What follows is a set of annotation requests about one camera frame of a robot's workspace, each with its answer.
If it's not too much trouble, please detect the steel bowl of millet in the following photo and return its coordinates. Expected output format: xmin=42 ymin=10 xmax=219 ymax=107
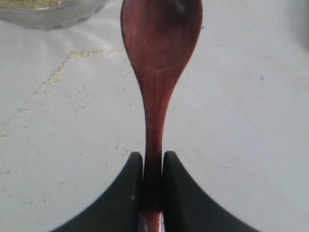
xmin=0 ymin=0 xmax=107 ymax=31

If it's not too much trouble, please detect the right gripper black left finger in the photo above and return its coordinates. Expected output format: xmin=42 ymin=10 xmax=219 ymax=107
xmin=54 ymin=152 xmax=142 ymax=232

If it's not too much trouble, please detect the dark red wooden spoon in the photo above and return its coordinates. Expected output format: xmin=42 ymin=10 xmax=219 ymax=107
xmin=120 ymin=0 xmax=203 ymax=232

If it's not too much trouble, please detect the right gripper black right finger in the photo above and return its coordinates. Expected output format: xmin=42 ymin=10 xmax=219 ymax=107
xmin=163 ymin=151 xmax=256 ymax=232

